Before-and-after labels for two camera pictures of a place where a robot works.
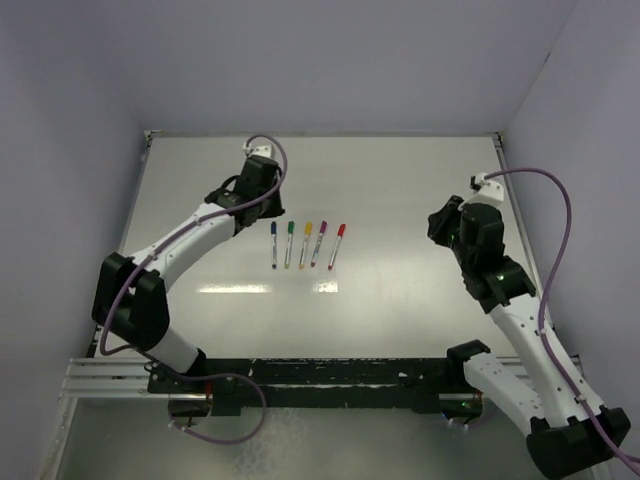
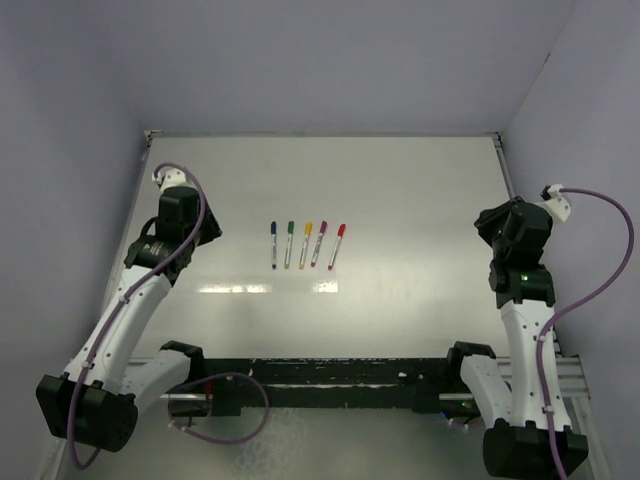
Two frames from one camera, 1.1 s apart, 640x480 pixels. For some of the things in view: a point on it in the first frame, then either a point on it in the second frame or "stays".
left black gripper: x=277 y=209 -> x=211 y=229
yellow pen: x=308 y=229 stays
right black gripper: x=439 y=220 -> x=489 y=217
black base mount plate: x=229 y=385 stays
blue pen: x=274 y=246 stays
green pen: x=291 y=228 stays
